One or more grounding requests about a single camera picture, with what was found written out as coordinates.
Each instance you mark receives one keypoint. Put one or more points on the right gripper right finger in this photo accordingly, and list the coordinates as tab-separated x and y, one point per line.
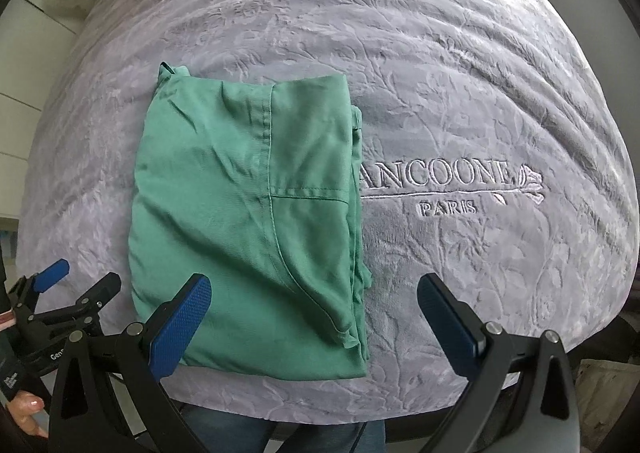
543	416

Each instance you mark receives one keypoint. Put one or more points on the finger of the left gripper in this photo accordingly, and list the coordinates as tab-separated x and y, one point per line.
82	313
26	291

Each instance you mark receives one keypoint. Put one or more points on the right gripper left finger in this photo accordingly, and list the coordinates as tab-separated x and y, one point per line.
85	415

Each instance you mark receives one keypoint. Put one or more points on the green garment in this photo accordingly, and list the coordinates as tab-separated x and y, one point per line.
256	187

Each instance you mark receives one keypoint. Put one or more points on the left hand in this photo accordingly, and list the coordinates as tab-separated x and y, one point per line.
23	408

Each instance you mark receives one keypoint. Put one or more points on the beige box beside bed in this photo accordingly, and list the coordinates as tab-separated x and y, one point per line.
603	390

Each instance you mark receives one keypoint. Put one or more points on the grey embossed plush blanket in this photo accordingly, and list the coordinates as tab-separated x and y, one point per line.
489	157

